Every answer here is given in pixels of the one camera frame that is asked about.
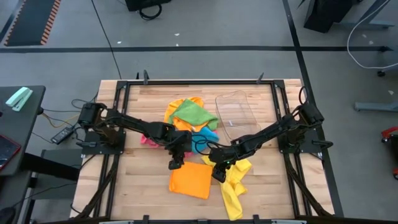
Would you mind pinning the grey desk foot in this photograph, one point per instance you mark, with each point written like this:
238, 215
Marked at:
376, 107

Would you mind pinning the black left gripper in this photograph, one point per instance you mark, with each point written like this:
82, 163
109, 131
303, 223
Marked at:
180, 144

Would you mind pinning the black mat with striped edge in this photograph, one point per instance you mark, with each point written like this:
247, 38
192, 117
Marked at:
31, 21

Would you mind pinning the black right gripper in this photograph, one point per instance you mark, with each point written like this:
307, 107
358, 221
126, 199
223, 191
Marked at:
224, 157

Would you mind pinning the black caster wheel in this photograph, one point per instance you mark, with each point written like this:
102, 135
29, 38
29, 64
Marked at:
381, 74

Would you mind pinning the black power adapter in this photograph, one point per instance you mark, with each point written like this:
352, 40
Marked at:
62, 135

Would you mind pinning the clear plastic bin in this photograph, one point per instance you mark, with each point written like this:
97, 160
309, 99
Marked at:
236, 115

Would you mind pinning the red object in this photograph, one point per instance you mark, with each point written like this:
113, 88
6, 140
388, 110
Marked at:
390, 132
395, 173

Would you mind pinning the black box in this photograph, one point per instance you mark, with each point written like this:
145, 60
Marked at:
146, 3

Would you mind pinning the dark desk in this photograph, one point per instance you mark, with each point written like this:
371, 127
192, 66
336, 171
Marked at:
18, 130

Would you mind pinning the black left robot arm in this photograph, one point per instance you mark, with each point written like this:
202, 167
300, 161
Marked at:
136, 123

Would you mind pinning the yellow microfiber towel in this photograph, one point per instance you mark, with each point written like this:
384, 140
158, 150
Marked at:
233, 199

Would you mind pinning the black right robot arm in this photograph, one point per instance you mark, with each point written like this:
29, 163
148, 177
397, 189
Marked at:
267, 132

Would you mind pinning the phone with red case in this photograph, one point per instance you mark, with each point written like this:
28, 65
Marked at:
7, 151

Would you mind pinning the black table clamp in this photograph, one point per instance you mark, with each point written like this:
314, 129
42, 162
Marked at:
145, 219
256, 219
145, 77
259, 79

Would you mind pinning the blue microfiber towel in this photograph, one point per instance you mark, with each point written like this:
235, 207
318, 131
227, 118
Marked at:
208, 133

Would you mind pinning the orange microfiber towel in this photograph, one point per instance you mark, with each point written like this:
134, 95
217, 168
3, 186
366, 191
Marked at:
186, 125
191, 180

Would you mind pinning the mint green stapler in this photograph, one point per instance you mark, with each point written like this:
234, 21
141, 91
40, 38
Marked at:
18, 98

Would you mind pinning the green microfiber towel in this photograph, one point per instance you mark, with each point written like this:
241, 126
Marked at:
192, 113

